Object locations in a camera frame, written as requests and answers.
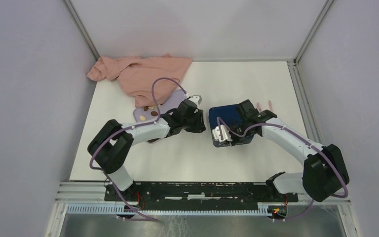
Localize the dark blue box lid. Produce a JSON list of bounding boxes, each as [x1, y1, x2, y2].
[[208, 104, 243, 148]]

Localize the pink handled metal tongs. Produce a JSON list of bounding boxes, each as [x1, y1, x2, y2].
[[257, 100, 274, 113]]

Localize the lilac plastic tray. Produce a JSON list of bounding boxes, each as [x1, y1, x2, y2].
[[133, 89, 190, 144]]

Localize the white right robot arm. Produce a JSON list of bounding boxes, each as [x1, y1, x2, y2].
[[230, 100, 350, 202]]

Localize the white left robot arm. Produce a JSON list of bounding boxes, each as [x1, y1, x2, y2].
[[87, 96, 206, 201]]

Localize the pink cloth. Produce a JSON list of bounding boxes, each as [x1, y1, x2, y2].
[[86, 54, 192, 108]]

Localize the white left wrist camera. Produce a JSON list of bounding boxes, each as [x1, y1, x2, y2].
[[187, 95, 202, 107]]

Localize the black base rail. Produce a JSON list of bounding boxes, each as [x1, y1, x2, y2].
[[121, 181, 299, 211]]

